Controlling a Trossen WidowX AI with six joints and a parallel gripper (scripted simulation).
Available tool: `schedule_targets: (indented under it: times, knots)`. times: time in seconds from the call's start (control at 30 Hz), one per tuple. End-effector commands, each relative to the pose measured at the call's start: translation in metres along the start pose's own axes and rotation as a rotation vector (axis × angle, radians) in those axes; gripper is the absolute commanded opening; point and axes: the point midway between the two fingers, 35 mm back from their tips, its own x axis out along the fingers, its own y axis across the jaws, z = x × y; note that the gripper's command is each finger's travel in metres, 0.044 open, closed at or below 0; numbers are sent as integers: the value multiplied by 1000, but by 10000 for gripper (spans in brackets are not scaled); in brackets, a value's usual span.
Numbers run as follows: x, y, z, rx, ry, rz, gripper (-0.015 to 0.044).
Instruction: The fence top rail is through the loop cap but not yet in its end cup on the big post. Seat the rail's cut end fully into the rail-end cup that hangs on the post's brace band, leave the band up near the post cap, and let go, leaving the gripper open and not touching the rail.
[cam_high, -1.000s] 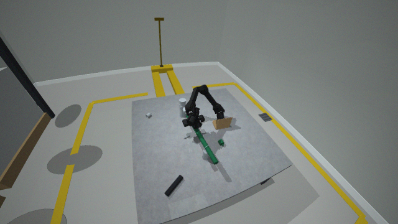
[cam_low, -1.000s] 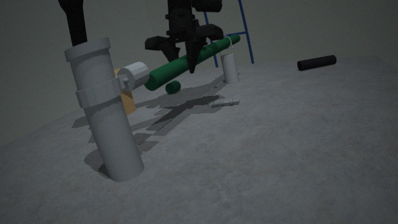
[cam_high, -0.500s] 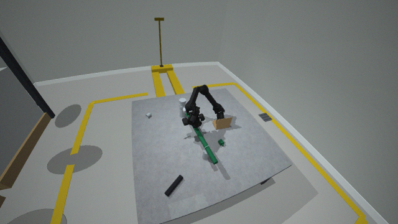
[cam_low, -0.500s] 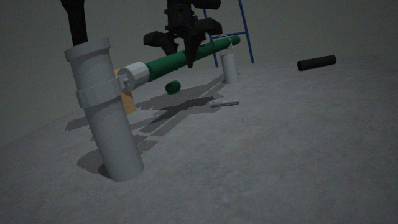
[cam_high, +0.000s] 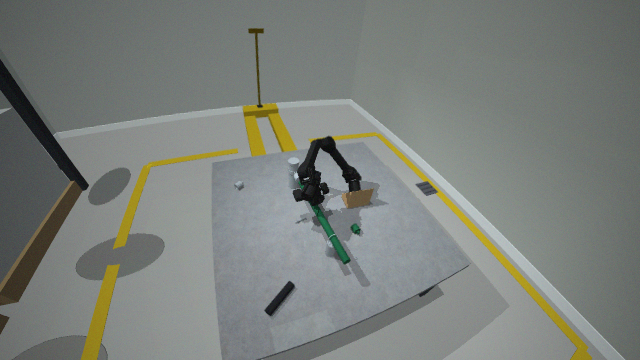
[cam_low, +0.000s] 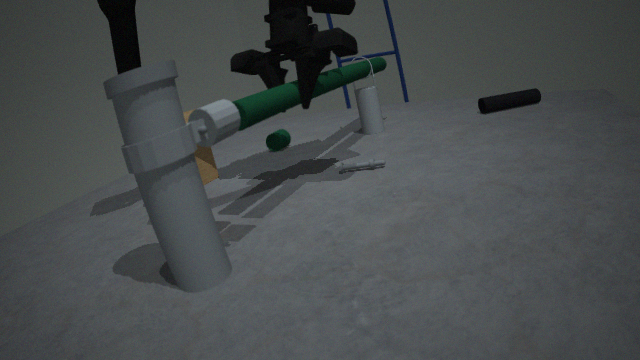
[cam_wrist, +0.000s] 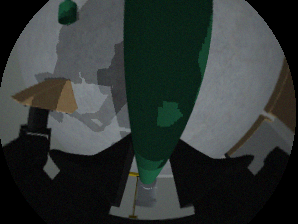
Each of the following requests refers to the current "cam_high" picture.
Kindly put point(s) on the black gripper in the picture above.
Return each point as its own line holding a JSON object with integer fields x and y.
{"x": 323, "y": 187}

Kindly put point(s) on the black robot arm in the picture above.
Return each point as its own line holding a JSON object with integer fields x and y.
{"x": 307, "y": 169}

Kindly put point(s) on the black cylinder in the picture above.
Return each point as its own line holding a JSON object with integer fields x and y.
{"x": 279, "y": 298}

